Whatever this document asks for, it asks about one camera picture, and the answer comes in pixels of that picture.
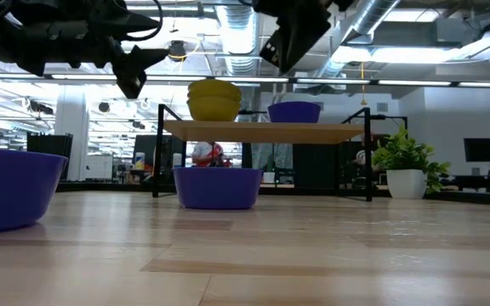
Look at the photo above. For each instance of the black aluminium table frame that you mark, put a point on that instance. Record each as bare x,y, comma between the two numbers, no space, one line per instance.
100,187

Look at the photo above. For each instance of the white bottle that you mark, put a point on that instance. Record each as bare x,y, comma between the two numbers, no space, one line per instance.
177,160

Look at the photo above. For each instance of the white cup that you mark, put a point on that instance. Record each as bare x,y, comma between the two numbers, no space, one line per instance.
269,177

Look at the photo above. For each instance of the blue plastic mini bowl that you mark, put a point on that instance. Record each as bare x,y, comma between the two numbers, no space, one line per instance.
294,112
11,191
217,189

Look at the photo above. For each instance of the dark computer monitor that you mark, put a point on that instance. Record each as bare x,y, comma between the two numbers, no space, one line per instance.
145,146

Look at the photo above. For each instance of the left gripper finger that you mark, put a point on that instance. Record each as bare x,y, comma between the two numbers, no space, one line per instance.
138,21
136,68

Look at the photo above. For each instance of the long horizontal light bar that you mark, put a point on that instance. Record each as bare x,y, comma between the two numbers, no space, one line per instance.
92,77

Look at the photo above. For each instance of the canister with yellow label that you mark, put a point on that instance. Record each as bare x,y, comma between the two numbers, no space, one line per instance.
140,161

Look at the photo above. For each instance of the wooden shelf with black legs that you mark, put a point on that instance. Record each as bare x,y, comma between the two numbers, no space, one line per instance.
262,132

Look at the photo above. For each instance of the black computer monitor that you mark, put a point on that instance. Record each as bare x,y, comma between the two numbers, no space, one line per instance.
481,149

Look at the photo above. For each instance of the black room partition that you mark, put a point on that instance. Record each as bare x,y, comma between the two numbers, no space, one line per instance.
49,157

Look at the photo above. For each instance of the black cabinet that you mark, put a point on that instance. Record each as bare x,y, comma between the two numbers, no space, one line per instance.
317,166

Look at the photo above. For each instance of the green plant in white pot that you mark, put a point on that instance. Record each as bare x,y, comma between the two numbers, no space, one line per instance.
406,183

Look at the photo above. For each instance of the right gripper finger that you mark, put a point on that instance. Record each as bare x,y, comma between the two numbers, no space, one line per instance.
275,49
309,34

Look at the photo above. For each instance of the yellow patterned mini bowl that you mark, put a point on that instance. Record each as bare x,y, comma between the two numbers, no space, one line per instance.
214,111
214,87

